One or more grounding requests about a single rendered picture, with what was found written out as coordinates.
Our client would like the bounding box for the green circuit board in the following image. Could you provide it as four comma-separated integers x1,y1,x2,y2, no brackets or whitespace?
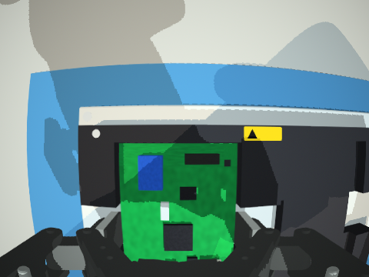
119,143,238,262

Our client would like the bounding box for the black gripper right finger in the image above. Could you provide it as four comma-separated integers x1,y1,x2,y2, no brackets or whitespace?
203,212,369,277

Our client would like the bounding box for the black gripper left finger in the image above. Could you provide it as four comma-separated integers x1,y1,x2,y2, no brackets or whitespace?
0,212,150,277

